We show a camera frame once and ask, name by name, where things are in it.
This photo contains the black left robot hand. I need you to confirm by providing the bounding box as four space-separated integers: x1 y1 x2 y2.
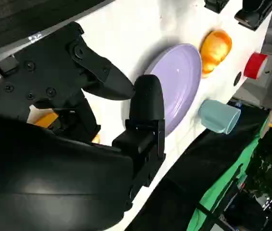
203 0 272 31

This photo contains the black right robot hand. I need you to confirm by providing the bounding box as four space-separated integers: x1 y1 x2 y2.
0 21 167 231

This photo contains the orange and white bread roll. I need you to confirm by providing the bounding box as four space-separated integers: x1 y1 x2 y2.
199 30 233 79
29 112 101 145

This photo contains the black table grommet hole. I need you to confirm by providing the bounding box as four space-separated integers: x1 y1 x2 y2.
233 71 243 87

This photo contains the lilac plate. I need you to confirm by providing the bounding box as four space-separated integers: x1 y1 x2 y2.
143 43 203 138

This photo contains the pale green mug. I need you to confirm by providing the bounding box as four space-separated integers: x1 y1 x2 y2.
198 100 242 135

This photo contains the black backdrop cloth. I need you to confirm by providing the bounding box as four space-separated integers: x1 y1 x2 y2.
126 101 271 231

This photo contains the green cloth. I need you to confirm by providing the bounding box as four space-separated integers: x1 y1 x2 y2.
190 115 272 231

